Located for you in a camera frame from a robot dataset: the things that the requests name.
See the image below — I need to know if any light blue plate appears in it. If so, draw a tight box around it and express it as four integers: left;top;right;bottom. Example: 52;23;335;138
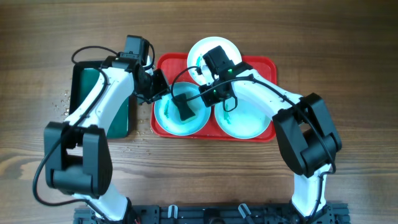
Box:
214;98;271;139
154;93;211;136

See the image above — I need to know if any white plate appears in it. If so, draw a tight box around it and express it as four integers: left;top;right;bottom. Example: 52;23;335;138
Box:
187;37;243;86

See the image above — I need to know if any black cable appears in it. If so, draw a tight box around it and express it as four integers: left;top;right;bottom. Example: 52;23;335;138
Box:
170;65;337;218
32;42;156;208

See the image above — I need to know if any right black cable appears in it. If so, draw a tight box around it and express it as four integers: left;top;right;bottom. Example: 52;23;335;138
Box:
170;65;337;218

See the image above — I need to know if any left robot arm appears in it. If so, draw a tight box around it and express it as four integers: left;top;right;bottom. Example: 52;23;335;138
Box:
40;56;169;223

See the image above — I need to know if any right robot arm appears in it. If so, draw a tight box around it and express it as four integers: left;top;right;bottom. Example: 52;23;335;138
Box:
200;61;342;222

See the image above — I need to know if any green scrubbing sponge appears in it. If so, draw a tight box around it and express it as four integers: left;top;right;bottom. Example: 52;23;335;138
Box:
172;93;196;122

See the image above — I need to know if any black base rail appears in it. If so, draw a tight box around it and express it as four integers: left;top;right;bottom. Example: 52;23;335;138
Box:
73;203;351;224

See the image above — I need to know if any black tray with water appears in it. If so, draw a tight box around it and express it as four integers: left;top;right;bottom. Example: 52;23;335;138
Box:
69;65;133;139

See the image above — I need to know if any red plastic tray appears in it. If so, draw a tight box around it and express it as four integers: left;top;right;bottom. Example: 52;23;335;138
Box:
150;53;277;142

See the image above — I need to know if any left black cable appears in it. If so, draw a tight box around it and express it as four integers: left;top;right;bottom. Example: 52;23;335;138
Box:
32;42;156;208

